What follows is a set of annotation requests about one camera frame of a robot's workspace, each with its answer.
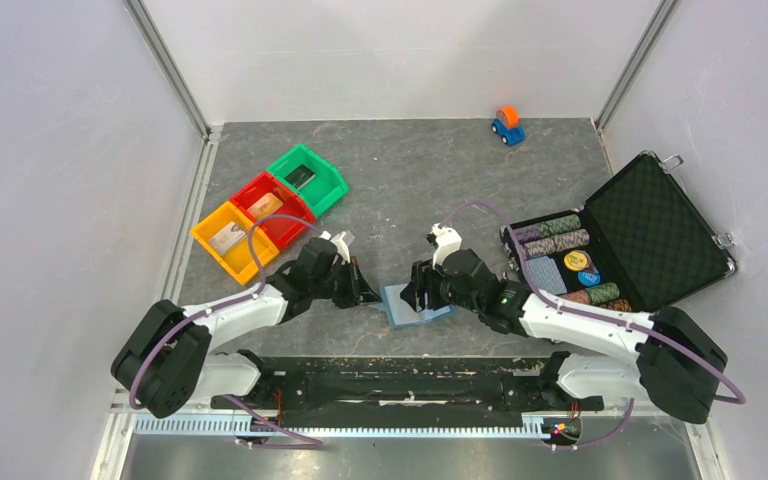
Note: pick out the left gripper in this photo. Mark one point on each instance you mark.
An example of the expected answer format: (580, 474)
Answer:
(358, 292)

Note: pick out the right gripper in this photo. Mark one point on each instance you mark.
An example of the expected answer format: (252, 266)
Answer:
(422, 280)

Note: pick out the blue leather card holder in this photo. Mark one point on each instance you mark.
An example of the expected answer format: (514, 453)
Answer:
(401, 315)

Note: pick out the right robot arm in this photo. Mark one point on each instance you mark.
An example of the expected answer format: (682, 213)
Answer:
(664, 357)

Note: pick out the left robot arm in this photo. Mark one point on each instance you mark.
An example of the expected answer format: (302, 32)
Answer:
(172, 357)

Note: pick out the blue playing card deck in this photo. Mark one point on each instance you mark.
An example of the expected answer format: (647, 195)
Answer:
(546, 275)

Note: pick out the tan card in red bin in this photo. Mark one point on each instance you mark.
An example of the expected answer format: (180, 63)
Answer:
(265, 206)

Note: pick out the dark card in green bin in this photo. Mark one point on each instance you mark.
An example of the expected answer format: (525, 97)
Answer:
(300, 176)

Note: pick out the grey card in yellow bin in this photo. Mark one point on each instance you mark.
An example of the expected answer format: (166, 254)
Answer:
(227, 238)

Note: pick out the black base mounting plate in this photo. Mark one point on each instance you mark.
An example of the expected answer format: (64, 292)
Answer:
(411, 392)

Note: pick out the green plastic bin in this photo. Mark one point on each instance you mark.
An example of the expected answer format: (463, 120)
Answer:
(317, 182)

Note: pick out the red plastic bin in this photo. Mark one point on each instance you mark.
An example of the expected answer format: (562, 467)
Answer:
(282, 232)

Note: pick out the yellow plastic bin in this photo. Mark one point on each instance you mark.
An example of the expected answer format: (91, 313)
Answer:
(238, 263)

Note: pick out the yellow dealer chip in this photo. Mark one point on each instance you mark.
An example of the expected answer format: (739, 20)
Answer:
(577, 260)

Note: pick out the blue dealer chip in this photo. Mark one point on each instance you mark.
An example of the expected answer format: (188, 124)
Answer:
(589, 278)

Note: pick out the blue orange toy car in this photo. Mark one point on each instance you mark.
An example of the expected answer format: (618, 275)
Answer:
(506, 125)

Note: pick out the black poker chip case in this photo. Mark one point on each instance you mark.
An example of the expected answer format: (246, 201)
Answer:
(647, 237)

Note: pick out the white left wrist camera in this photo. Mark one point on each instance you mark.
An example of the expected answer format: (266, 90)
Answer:
(342, 242)

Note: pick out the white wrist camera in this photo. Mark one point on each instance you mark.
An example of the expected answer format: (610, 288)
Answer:
(445, 240)
(342, 242)

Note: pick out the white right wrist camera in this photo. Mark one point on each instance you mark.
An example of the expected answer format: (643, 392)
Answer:
(445, 240)

